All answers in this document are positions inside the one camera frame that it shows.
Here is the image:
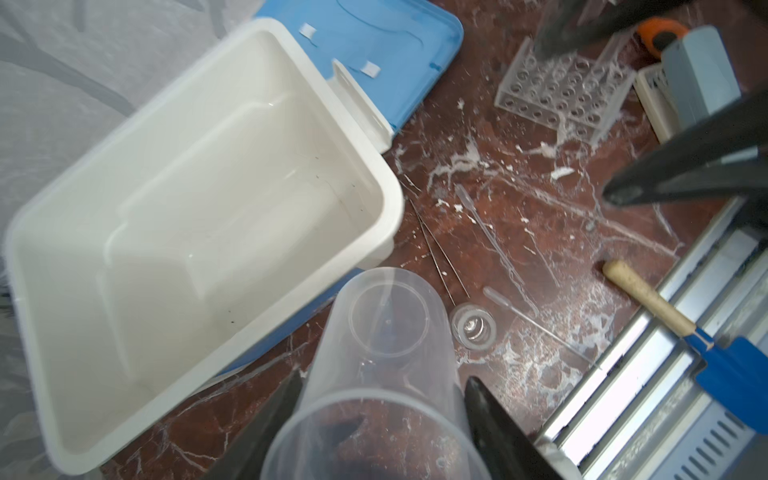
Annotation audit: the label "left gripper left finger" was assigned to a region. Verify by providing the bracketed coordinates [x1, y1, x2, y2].
[203, 369, 303, 480]

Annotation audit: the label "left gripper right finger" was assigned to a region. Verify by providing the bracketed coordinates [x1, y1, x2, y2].
[464, 376, 562, 480]

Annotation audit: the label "clear acrylic test tube rack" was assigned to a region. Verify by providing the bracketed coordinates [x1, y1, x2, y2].
[494, 31, 636, 147]

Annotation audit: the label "small clear glass beaker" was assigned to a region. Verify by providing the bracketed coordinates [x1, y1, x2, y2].
[450, 303, 497, 351]

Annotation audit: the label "aluminium front rail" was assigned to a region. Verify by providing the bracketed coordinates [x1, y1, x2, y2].
[539, 200, 767, 479]

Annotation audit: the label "teal grey rectangular box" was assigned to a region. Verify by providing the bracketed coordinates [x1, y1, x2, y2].
[661, 25, 741, 130]

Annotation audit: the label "orange handled tool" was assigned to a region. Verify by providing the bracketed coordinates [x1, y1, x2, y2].
[636, 17, 689, 59]

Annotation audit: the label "metal tweezers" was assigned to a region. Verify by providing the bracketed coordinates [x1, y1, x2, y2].
[399, 179, 471, 307]

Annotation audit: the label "white plastic storage bin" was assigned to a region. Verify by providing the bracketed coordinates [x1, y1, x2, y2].
[4, 18, 404, 475]

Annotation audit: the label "blue garden trowel wooden handle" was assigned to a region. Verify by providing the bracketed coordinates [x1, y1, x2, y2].
[602, 260, 767, 435]

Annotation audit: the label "blue plastic bin lid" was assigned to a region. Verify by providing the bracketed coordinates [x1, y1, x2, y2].
[256, 0, 464, 132]

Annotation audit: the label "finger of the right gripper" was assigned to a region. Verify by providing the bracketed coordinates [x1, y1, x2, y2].
[602, 89, 767, 207]
[533, 0, 687, 60]

